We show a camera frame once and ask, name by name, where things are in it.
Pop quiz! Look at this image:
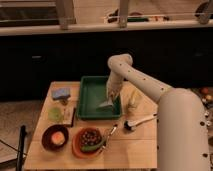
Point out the green pepper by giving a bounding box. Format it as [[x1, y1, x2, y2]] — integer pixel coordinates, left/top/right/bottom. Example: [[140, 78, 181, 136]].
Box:
[[80, 140, 105, 152]]

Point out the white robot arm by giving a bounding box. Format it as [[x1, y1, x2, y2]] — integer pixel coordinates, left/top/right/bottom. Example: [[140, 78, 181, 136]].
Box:
[[106, 54, 211, 171]]

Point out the orange plate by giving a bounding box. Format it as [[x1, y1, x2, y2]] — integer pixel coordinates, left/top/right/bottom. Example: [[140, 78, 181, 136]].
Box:
[[72, 127, 105, 159]]

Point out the white handled brush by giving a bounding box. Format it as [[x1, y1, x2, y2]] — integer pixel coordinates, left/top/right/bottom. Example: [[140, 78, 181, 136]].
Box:
[[124, 114, 156, 131]]

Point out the blue sponge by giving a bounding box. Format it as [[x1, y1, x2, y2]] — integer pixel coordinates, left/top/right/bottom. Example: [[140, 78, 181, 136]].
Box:
[[51, 88, 70, 100]]

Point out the green plastic tray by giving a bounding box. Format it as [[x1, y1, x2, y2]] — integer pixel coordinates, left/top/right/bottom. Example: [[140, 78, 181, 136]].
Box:
[[77, 76, 122, 120]]

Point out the green round lid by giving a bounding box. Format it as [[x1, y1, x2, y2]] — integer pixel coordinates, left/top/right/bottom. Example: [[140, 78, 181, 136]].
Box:
[[48, 107, 63, 123]]

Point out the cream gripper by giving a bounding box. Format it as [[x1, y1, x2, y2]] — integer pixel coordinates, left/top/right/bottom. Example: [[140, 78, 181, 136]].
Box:
[[106, 79, 122, 102]]

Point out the wooden cutting block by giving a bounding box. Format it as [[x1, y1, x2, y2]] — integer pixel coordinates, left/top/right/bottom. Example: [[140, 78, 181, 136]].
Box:
[[62, 107, 75, 127]]

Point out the grey towel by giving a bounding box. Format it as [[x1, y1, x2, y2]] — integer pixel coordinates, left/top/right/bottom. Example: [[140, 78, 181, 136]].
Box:
[[98, 99, 114, 109]]

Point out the dark berries pile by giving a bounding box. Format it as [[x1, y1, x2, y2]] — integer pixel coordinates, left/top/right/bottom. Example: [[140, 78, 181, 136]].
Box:
[[80, 130, 102, 145]]

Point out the dark brown bowl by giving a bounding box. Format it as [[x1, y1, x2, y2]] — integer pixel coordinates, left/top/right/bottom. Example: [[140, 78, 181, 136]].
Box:
[[42, 125, 69, 151]]

